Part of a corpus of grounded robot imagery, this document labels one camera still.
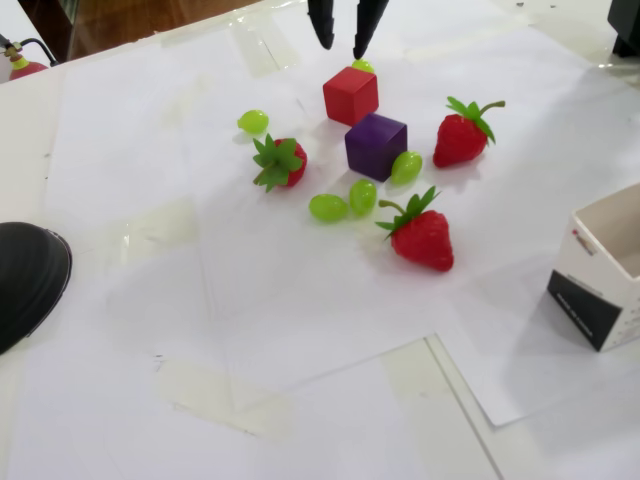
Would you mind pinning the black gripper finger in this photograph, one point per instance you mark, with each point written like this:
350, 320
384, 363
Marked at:
370, 22
324, 20

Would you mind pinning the purple wooden cube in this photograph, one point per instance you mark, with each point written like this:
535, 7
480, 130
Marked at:
375, 147

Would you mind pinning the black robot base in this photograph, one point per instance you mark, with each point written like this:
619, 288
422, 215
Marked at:
627, 25

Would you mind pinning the red wooden cube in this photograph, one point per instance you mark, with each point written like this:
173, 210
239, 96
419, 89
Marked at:
347, 97

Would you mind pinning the green toy grape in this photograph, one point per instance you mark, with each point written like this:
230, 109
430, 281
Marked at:
362, 196
327, 208
362, 65
252, 121
406, 167

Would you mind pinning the long-stemmed red toy strawberry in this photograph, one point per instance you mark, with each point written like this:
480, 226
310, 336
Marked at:
457, 137

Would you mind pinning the small red toy strawberry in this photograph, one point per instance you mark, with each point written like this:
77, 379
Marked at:
287, 162

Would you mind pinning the large red toy strawberry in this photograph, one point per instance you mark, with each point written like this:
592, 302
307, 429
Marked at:
425, 240

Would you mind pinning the red fire extinguisher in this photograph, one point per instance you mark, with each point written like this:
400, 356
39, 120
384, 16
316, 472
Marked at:
27, 70

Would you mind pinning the white and black carton box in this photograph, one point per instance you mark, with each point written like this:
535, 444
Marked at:
585, 305

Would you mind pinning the black round camera stand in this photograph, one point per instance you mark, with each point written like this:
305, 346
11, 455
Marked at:
27, 285

